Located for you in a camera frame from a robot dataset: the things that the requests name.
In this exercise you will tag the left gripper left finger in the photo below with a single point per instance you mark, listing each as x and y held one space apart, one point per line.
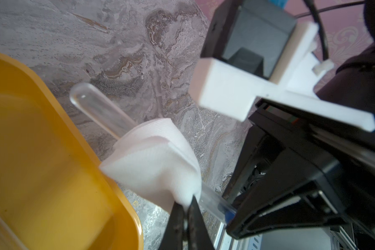
174 234

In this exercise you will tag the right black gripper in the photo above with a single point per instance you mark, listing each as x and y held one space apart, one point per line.
325 173

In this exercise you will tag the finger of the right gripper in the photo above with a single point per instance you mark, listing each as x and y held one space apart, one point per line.
260 149

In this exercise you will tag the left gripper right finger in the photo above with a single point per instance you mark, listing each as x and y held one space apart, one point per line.
197 234

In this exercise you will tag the white wiping cloth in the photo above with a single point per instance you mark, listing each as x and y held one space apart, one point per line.
155 161

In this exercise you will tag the yellow plastic basin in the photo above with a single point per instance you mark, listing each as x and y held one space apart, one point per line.
52 194

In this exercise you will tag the test tube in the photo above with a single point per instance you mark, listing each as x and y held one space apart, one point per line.
116 122

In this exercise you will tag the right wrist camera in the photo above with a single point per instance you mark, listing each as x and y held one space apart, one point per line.
256 49

